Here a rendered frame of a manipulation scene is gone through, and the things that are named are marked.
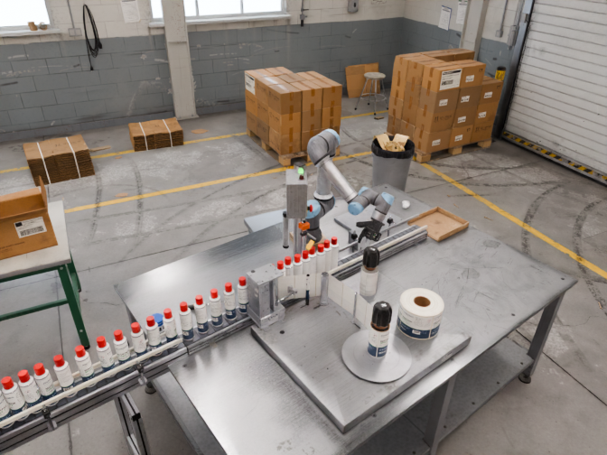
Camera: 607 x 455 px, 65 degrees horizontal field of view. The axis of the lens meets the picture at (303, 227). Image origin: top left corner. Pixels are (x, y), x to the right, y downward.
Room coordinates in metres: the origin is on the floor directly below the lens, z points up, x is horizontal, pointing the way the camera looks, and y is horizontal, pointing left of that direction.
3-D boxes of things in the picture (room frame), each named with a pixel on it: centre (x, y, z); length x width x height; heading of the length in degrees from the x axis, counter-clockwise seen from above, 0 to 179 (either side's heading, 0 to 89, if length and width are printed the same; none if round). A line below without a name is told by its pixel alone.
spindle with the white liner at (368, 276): (1.91, -0.33, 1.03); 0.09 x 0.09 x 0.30
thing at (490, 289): (2.09, -0.26, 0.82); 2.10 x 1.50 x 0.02; 128
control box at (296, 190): (2.09, 0.04, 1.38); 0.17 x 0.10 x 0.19; 3
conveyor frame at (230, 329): (2.09, -0.10, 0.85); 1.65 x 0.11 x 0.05; 128
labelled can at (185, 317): (1.60, 0.52, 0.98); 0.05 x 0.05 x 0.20
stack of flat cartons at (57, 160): (5.11, 2.84, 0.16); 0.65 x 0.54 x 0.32; 121
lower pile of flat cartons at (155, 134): (6.09, 2.00, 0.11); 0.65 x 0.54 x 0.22; 114
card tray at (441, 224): (2.70, -0.89, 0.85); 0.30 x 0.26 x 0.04; 128
